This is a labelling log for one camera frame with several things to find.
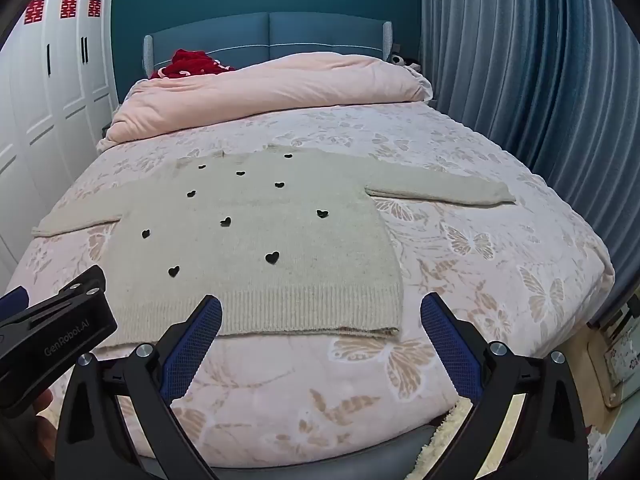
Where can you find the blue upholstered headboard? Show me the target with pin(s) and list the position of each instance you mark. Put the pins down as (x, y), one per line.
(310, 32)

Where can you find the floral printed box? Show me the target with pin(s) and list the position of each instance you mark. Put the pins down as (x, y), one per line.
(622, 360)

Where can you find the beige sweater with black hearts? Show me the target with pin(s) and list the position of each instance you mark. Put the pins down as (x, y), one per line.
(250, 260)

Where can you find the white wardrobe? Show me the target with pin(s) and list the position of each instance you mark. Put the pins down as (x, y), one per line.
(65, 85)

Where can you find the blue grey curtain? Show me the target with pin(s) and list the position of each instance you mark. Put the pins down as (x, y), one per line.
(525, 60)

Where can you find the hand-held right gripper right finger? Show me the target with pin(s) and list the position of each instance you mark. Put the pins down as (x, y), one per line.
(450, 345)

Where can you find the pink duvet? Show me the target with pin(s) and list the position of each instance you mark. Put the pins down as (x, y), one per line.
(275, 90)

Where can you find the red cloth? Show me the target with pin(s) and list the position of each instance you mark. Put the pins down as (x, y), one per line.
(190, 62)

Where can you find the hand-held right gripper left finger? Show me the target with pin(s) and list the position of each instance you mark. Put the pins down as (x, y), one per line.
(195, 342)

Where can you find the small plush toy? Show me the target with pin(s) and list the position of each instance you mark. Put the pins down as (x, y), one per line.
(402, 61)

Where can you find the person's left hand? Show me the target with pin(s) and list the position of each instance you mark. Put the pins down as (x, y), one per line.
(44, 405)

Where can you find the red paper wardrobe decoration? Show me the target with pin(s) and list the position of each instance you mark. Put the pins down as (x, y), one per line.
(34, 11)
(68, 7)
(94, 6)

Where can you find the pink butterfly print blanket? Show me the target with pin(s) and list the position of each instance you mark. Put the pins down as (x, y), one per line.
(500, 270)

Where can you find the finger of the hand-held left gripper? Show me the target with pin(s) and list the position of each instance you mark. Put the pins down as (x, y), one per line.
(75, 292)
(12, 300)

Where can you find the white fluffy rug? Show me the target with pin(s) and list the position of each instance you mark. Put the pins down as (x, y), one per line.
(440, 440)

